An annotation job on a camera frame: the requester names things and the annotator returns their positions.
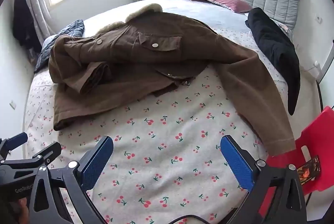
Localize red plastic chair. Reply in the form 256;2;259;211
263;106;334;222

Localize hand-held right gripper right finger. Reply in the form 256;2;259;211
220;135;308;224

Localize black coat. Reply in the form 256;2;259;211
245;8;300;115

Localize deer-print pillow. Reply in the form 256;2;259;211
274;19;293;38

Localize person's left hand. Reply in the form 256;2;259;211
8;198;30;224

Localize light blue blanket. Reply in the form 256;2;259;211
83;0;252;34

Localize dark printed packet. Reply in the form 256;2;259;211
296;156;321;185

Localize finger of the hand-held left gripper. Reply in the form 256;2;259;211
0;132;28;160
0;142;62;171

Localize hanging dark clothes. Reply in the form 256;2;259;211
13;0;42;54

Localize brown fur-collared jacket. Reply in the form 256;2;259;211
48;4;296;157

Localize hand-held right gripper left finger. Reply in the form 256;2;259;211
27;135;115;224

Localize dark blue quilted garment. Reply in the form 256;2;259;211
34;19;85;74

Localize black cable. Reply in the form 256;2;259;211
167;216;209;224

